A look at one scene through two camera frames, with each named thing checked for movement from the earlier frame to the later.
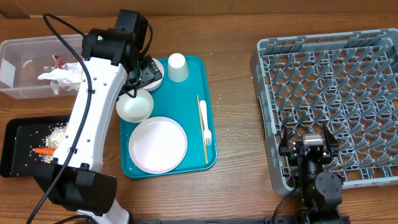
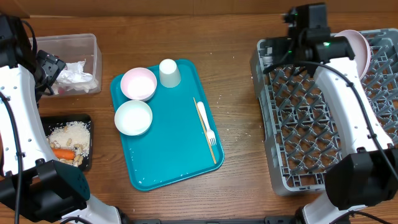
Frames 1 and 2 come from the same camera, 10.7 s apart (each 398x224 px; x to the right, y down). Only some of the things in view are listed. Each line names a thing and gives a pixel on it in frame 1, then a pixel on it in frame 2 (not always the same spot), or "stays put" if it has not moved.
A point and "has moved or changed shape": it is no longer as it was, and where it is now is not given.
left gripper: x=150 y=71 → x=52 y=65
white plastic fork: x=207 y=132 has moved or changed shape
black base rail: x=272 y=219 stays put
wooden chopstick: x=202 y=128 has moved or changed shape
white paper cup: x=178 y=70 → x=169 y=74
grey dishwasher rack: x=346 y=81 stays put
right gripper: x=333 y=145 → x=278 y=43
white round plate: x=157 y=145 → x=360 y=49
